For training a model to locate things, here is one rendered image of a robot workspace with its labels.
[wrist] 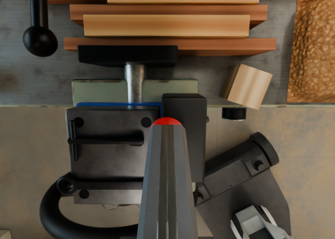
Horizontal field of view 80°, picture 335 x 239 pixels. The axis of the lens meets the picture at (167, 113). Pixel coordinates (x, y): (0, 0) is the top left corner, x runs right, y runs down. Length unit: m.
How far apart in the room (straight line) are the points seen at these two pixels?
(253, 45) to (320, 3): 0.12
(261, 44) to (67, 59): 0.24
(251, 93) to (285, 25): 0.11
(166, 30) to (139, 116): 0.09
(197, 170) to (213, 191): 0.99
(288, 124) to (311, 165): 0.31
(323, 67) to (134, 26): 0.23
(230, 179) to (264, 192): 0.22
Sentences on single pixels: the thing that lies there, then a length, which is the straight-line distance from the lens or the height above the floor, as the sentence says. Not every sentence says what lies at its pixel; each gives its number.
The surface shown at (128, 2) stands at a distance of 0.24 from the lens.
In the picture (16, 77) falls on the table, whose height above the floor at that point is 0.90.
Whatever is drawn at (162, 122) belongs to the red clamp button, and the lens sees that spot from 0.16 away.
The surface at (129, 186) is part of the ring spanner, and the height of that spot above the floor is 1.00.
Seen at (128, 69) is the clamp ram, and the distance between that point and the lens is 0.22.
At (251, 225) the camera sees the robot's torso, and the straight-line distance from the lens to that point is 1.13.
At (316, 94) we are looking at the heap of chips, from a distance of 0.33.
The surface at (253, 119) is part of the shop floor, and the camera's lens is 1.31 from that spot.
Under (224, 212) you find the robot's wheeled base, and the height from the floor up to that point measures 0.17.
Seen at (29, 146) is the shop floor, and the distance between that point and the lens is 1.51.
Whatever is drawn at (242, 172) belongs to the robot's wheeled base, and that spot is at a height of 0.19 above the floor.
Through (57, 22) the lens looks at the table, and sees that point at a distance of 0.32.
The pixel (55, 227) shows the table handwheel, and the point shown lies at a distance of 0.36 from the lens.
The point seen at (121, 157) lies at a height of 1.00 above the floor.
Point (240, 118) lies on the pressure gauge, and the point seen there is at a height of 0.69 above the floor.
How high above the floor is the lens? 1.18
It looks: 80 degrees down
